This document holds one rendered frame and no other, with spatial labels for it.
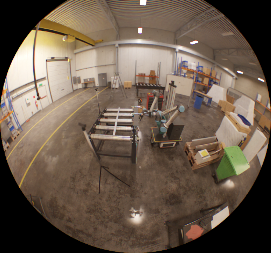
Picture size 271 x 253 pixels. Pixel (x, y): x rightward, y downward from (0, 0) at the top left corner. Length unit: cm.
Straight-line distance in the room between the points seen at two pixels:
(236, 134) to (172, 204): 269
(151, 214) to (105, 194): 101
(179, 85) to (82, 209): 705
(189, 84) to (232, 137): 428
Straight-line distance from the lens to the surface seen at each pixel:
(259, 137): 333
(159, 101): 415
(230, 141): 357
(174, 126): 229
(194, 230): 155
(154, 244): 226
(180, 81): 618
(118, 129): 185
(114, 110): 264
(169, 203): 215
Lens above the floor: 202
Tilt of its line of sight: 31 degrees down
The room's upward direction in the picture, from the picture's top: 1 degrees clockwise
